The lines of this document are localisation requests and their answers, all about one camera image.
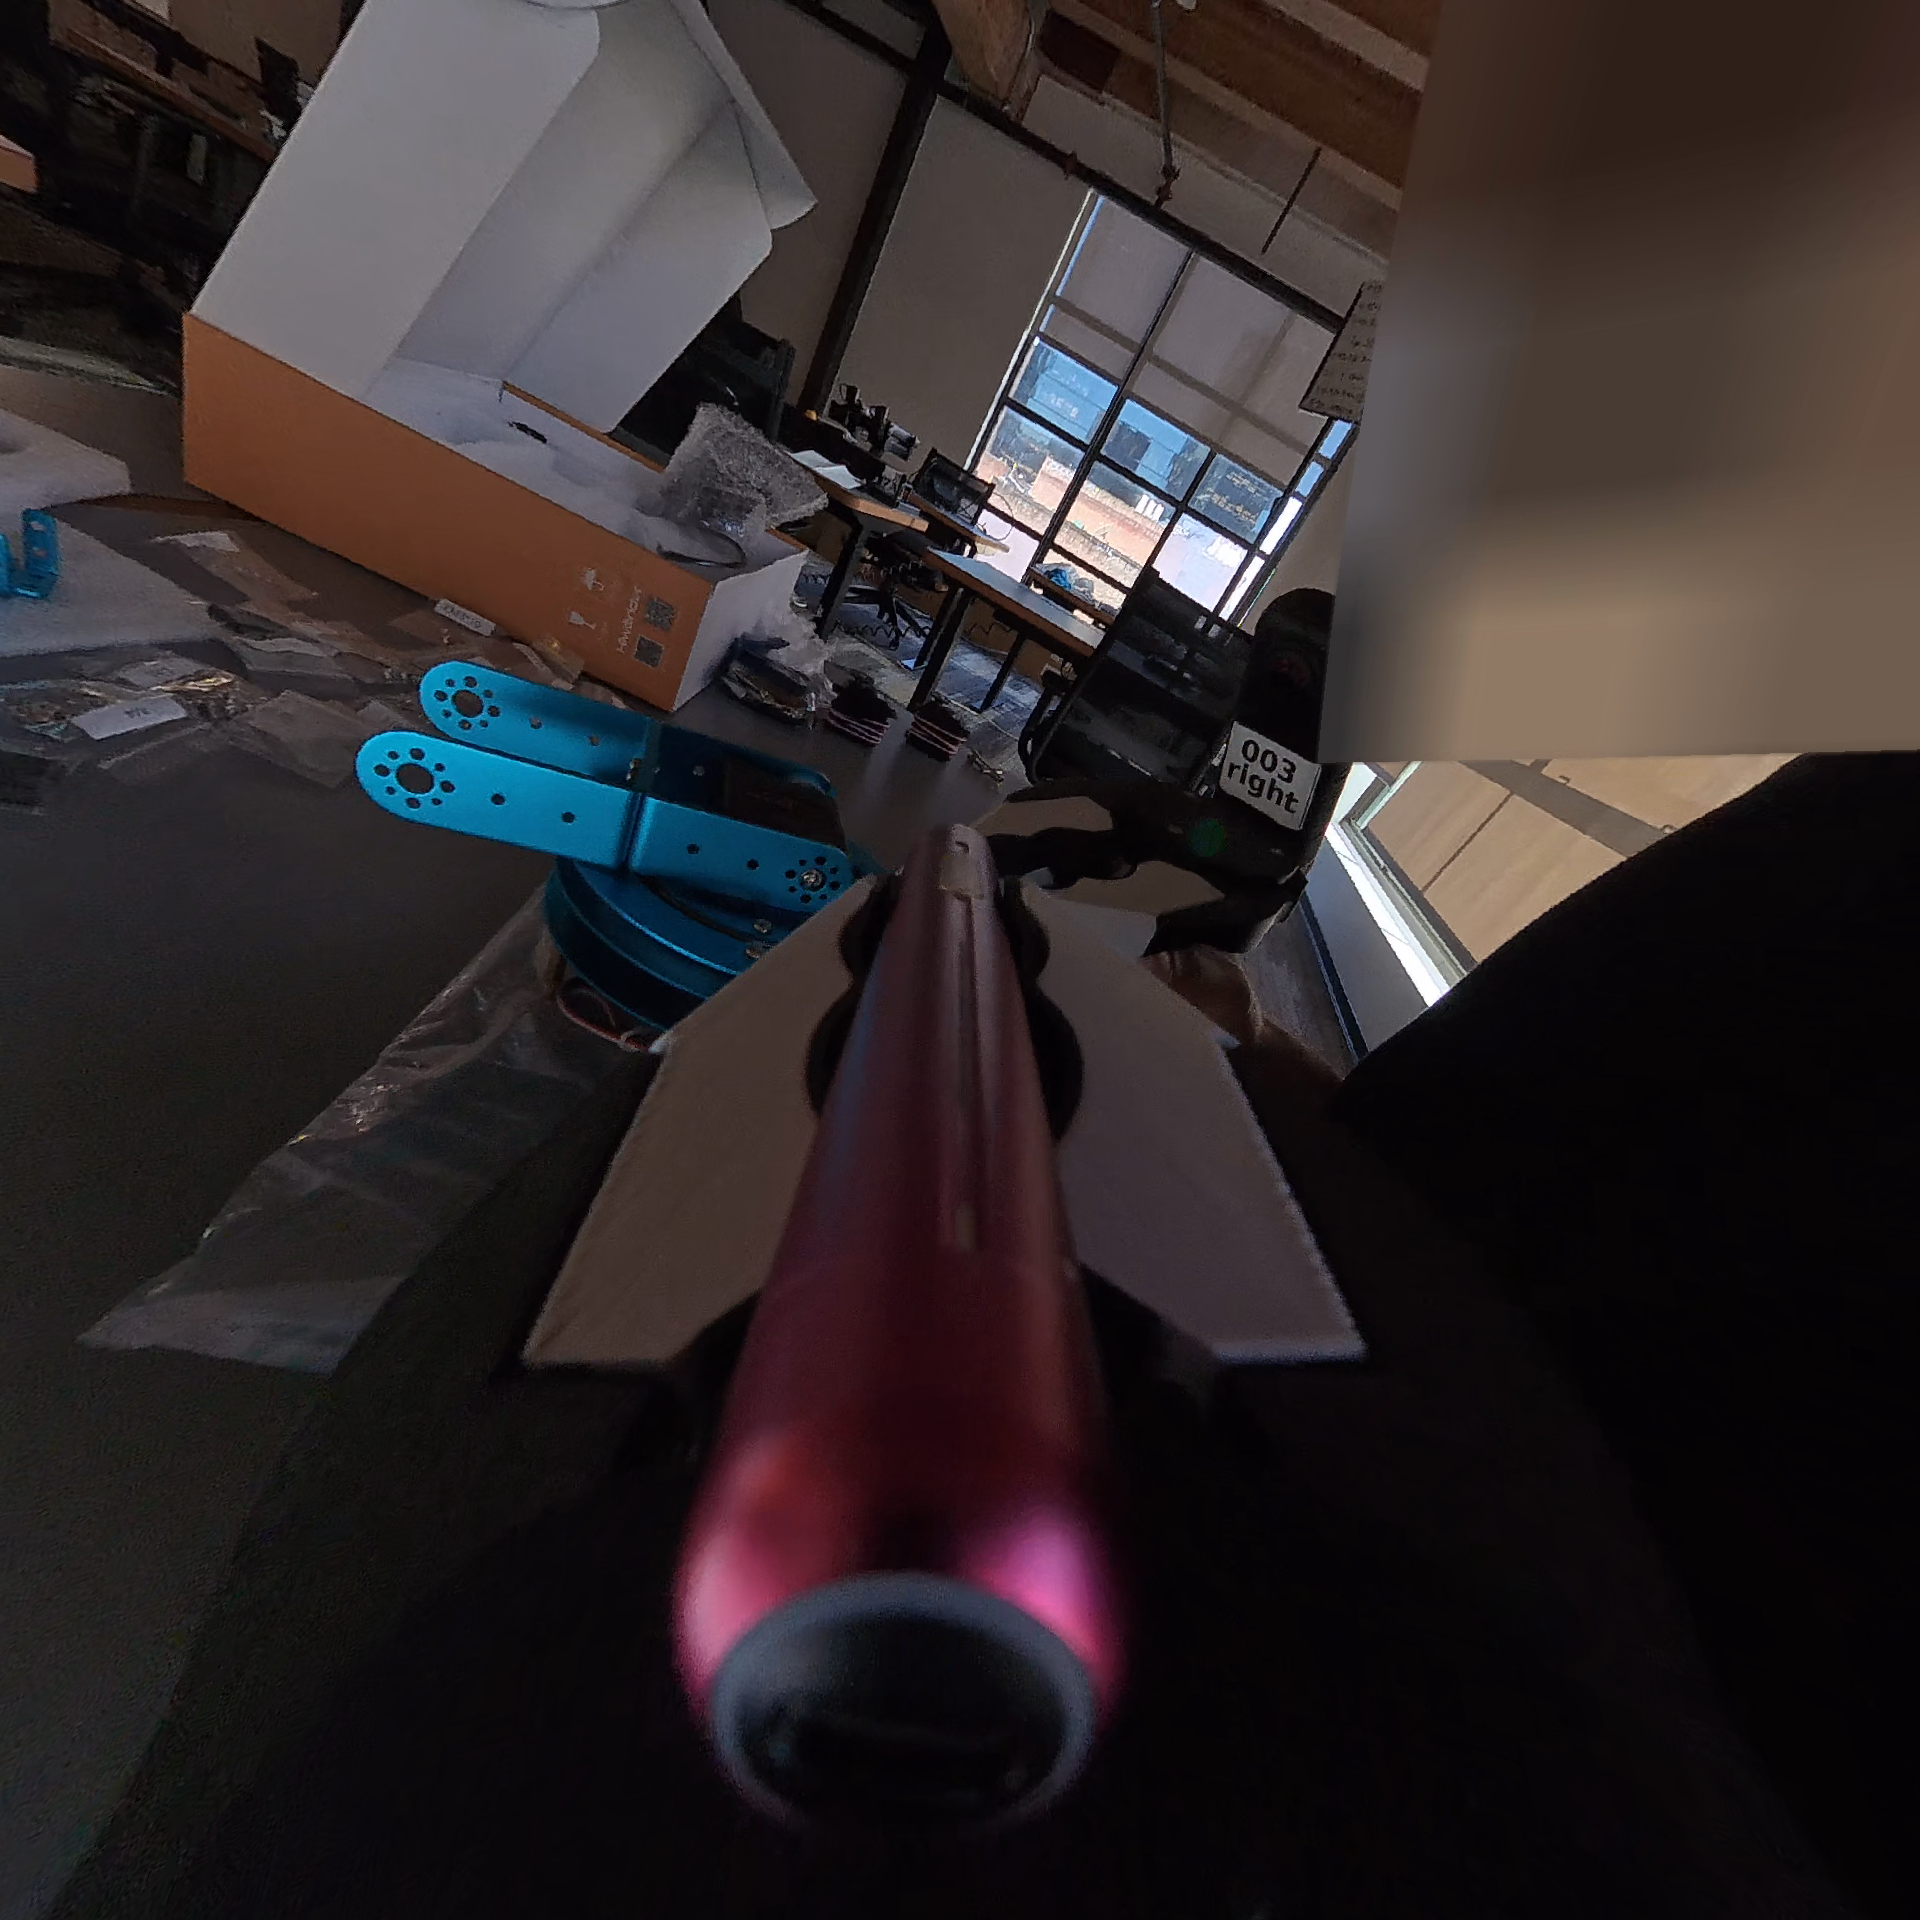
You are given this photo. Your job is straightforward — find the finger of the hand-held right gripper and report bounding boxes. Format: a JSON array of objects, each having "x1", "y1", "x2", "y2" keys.
[
  {"x1": 1116, "y1": 858, "x2": 1254, "y2": 961},
  {"x1": 985, "y1": 783, "x2": 1193, "y2": 888}
]

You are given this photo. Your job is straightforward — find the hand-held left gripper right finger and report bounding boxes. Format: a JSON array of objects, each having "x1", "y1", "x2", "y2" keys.
[{"x1": 996, "y1": 866, "x2": 1370, "y2": 1369}]

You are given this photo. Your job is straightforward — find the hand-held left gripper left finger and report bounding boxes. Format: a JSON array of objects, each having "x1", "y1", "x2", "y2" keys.
[{"x1": 522, "y1": 874, "x2": 902, "y2": 1375}]

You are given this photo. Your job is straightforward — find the red electric screwdriver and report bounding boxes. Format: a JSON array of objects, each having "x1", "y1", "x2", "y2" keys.
[{"x1": 672, "y1": 822, "x2": 1129, "y2": 1842}]

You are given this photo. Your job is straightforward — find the blue toy robot arm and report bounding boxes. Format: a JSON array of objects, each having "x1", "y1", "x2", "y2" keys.
[{"x1": 353, "y1": 660, "x2": 889, "y2": 1040}]

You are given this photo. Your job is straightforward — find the person's right forearm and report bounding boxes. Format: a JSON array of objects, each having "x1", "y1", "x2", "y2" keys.
[{"x1": 1337, "y1": 749, "x2": 1920, "y2": 1920}]

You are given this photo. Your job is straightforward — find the wooden office desk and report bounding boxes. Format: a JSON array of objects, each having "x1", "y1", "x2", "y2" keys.
[{"x1": 792, "y1": 450, "x2": 1116, "y2": 709}]

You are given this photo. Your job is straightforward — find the dark desk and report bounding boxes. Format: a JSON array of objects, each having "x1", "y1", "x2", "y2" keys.
[{"x1": 0, "y1": 493, "x2": 1352, "y2": 1920}]

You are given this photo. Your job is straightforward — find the person's right hand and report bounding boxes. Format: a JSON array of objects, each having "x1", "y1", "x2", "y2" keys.
[{"x1": 1154, "y1": 941, "x2": 1352, "y2": 1086}]

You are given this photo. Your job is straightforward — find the small parts bag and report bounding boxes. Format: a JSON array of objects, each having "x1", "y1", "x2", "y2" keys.
[
  {"x1": 716, "y1": 625, "x2": 829, "y2": 725},
  {"x1": 0, "y1": 652, "x2": 246, "y2": 756}
]

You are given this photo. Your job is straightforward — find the clear plastic bag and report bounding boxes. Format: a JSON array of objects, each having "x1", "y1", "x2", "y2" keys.
[{"x1": 81, "y1": 881, "x2": 679, "y2": 1375}]

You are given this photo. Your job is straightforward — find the large grid window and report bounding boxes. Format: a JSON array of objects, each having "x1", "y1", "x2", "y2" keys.
[{"x1": 972, "y1": 192, "x2": 1360, "y2": 636}]

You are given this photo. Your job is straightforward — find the bubble wrapped part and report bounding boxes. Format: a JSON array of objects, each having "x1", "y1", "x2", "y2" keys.
[{"x1": 654, "y1": 402, "x2": 816, "y2": 569}]

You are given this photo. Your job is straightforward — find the orange white cardboard box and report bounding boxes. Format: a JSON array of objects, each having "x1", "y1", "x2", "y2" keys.
[{"x1": 181, "y1": 0, "x2": 822, "y2": 715}]

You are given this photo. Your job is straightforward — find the white foam sheet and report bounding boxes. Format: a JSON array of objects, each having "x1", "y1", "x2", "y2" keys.
[{"x1": 0, "y1": 404, "x2": 216, "y2": 661}]

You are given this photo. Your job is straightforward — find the paper sheet on wall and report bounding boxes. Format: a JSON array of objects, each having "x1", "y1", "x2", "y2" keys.
[{"x1": 1296, "y1": 275, "x2": 1392, "y2": 426}]

